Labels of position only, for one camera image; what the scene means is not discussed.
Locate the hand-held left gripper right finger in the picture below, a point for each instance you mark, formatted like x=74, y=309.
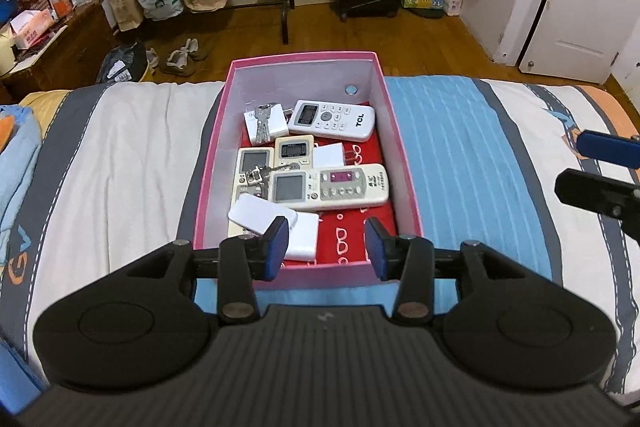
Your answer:
x=377, y=249

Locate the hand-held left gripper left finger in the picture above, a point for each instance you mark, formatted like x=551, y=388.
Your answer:
x=277, y=247

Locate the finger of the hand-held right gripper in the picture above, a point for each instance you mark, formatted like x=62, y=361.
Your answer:
x=595, y=194
x=605, y=146

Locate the thick white power adapter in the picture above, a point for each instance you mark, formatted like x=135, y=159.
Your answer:
x=305, y=234

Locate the white rounded case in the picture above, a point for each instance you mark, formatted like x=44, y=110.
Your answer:
x=255, y=212

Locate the pink cardboard box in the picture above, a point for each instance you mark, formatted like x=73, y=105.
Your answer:
x=325, y=278

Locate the white remote with purple panel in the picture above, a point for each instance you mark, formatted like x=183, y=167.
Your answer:
x=340, y=187

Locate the silver key bunch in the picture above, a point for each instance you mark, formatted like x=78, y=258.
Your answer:
x=255, y=177
x=262, y=124

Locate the pale remote with grey screen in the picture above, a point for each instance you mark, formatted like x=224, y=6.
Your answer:
x=250, y=159

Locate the cream remote with small screen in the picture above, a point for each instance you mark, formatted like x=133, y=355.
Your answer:
x=295, y=152

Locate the small white charger cube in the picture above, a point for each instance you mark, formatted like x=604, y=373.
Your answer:
x=327, y=155

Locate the large white charger cube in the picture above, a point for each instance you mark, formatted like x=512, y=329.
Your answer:
x=282, y=126

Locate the long white remote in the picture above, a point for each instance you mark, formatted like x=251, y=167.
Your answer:
x=345, y=122

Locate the red patterned paper liner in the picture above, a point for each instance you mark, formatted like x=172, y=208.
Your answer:
x=350, y=237

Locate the brown shoe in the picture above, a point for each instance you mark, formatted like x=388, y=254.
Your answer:
x=175, y=63
x=197, y=49

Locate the white shoe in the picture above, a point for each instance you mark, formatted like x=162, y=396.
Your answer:
x=151, y=57

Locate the black plastic bag with label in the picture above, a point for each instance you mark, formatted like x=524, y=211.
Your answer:
x=122, y=64

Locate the light blue blanket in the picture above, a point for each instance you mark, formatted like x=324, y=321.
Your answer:
x=20, y=187

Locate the wooden nightstand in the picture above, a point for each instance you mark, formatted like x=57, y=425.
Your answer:
x=70, y=52

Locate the plush duck toy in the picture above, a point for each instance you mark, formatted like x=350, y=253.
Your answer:
x=6, y=129

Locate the tissue box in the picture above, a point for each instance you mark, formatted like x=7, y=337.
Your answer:
x=32, y=29

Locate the pale yellow container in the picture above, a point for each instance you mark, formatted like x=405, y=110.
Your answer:
x=6, y=52

